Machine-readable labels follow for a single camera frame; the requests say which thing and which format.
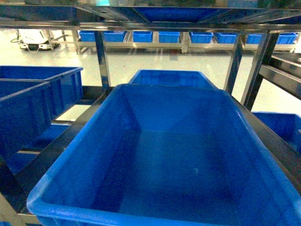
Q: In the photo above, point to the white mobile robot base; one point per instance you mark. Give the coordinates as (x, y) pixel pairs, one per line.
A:
(38, 40)

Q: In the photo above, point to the large blue bin front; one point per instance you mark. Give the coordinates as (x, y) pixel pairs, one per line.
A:
(166, 156)

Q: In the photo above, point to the blue bin behind front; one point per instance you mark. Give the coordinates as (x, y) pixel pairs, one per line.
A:
(172, 78)

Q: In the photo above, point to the blue bin left far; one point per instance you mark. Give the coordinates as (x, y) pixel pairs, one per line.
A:
(65, 83)

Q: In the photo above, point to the blue bin left near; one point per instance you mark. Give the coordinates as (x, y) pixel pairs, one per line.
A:
(24, 114)

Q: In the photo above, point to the blue bin right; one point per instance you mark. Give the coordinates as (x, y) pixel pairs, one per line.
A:
(285, 125)

